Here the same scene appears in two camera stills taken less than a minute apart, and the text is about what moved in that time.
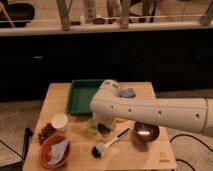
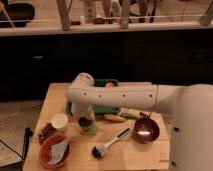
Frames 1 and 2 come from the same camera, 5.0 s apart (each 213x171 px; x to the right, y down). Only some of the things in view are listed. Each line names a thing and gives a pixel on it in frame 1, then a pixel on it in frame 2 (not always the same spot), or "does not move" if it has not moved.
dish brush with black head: (97, 150) does not move
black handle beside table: (27, 133) does not move
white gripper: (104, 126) → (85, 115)
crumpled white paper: (57, 151) does not move
